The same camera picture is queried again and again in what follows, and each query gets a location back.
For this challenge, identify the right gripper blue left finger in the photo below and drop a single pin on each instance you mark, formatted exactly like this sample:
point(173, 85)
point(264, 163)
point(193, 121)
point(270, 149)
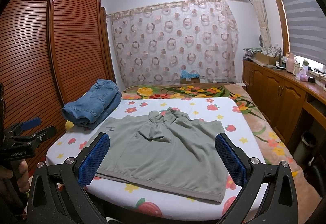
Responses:
point(90, 158)

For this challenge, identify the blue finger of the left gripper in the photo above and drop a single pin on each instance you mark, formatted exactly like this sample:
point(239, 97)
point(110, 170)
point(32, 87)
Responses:
point(45, 134)
point(27, 125)

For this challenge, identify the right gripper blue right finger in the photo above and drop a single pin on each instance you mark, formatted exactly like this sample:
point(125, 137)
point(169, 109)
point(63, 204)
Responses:
point(234, 159)

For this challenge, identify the grey-green pants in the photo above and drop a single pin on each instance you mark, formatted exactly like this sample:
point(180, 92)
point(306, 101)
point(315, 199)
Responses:
point(170, 153)

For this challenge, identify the person's left hand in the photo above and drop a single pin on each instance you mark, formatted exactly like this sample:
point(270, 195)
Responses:
point(20, 172)

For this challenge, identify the floral pink blanket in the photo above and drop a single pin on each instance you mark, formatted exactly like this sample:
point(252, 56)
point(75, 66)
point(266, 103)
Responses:
point(272, 147)

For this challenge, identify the folded blue jeans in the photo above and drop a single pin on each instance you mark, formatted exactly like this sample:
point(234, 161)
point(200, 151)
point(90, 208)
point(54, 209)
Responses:
point(95, 106)

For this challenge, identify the brown louvered wardrobe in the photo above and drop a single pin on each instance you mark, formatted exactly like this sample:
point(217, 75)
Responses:
point(52, 52)

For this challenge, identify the wooden sideboard cabinet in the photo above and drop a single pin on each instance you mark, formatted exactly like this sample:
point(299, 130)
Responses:
point(294, 109)

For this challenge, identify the cardboard box with blue cloth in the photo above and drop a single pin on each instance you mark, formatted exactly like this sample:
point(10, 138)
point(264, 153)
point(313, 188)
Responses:
point(189, 77)

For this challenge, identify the pink tissue pack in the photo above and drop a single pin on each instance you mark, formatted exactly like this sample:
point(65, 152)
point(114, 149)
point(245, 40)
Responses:
point(302, 76)

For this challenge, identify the cardboard box on cabinet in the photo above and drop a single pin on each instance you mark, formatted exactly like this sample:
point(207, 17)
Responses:
point(269, 55)

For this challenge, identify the pink bottle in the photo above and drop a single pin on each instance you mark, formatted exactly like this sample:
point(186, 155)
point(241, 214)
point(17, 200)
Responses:
point(290, 63)

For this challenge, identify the pink circle pattern curtain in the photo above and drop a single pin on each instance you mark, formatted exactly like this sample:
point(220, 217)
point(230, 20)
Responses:
point(157, 43)

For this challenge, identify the grey striped window blind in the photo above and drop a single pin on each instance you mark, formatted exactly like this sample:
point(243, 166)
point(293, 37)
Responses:
point(306, 29)

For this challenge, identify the tied beige drape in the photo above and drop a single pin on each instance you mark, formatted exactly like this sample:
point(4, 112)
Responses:
point(260, 11)

